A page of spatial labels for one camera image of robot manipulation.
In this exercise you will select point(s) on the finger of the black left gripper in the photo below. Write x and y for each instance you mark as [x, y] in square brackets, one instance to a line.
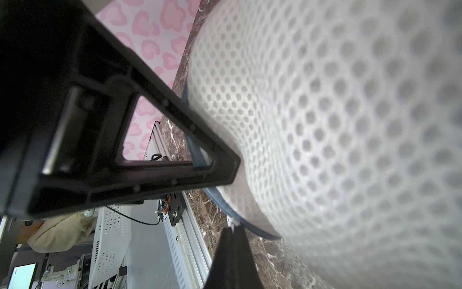
[95, 91]

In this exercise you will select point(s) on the white mesh laundry bag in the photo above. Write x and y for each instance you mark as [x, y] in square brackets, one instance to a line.
[347, 117]

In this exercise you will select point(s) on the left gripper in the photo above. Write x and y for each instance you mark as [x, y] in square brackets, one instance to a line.
[21, 90]

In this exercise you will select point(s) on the computer monitor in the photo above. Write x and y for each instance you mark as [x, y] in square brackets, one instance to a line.
[22, 276]

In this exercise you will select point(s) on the person in beige clothing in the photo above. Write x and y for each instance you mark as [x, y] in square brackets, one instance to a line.
[56, 234]

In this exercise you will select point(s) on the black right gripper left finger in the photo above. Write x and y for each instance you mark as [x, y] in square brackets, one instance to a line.
[221, 271]

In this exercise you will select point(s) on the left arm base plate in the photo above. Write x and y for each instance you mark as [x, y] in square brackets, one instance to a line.
[171, 208]

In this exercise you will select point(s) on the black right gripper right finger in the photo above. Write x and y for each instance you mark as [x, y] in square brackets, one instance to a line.
[245, 274]

